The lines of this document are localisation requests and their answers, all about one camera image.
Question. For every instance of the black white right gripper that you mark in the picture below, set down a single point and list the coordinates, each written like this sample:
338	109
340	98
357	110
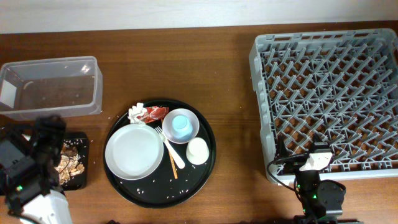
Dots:
296	162

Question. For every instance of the wooden chopstick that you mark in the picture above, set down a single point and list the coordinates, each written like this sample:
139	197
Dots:
173	166

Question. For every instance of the rice and food scraps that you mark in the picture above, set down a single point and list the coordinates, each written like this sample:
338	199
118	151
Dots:
69	165

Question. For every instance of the large white plate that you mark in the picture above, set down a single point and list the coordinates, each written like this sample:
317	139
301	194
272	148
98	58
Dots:
134	151

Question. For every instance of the white ceramic cup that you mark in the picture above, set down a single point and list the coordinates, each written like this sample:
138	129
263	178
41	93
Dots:
197	151

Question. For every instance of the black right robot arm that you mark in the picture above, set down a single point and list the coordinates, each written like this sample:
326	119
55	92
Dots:
321	199

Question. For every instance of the light blue cup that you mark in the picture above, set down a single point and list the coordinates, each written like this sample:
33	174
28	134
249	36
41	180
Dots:
181	127

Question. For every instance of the white plastic fork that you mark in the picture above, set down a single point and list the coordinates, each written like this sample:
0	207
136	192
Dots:
177	159

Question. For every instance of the white napkin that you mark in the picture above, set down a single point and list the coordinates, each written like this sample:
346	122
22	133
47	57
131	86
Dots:
136	112

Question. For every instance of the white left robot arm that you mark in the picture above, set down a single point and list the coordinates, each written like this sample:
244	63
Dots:
52	208

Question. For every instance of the grey plastic dishwasher rack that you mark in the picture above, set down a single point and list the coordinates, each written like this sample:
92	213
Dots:
341	85

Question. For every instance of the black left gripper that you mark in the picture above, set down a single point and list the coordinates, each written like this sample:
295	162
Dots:
43	130

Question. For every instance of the clear plastic waste bin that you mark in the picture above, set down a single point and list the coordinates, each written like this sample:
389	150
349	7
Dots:
68	87

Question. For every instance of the round black serving tray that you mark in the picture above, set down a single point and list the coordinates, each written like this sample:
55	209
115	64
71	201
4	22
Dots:
160	189

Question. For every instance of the small grey bowl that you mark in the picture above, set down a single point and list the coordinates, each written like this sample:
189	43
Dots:
167	125

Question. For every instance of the red snack wrapper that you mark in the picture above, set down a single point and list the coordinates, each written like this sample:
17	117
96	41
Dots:
154	113

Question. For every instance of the black rectangular waste tray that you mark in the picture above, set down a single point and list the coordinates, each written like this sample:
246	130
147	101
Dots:
79	181

